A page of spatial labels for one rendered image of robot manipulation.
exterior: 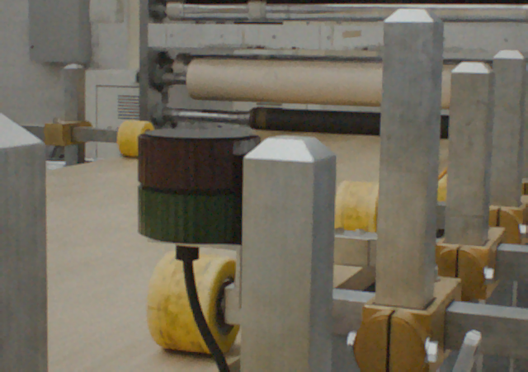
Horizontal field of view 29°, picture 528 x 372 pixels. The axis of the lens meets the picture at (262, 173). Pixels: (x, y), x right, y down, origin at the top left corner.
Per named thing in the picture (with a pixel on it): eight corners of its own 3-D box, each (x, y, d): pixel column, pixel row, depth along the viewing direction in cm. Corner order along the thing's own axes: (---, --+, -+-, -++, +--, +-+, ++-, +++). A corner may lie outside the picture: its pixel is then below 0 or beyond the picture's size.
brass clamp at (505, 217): (537, 235, 127) (539, 195, 126) (524, 256, 114) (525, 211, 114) (487, 232, 129) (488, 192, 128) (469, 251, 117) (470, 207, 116)
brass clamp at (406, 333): (466, 341, 81) (469, 279, 80) (431, 393, 68) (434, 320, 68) (390, 331, 83) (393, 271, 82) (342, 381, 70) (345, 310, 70)
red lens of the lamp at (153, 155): (277, 177, 52) (278, 134, 51) (231, 192, 46) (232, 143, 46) (171, 170, 54) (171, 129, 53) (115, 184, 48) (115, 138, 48)
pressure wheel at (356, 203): (371, 233, 124) (384, 255, 131) (381, 172, 127) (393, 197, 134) (324, 228, 126) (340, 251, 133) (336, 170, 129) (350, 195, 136)
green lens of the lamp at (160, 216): (276, 226, 52) (277, 183, 52) (230, 247, 46) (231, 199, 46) (171, 217, 54) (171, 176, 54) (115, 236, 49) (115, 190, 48)
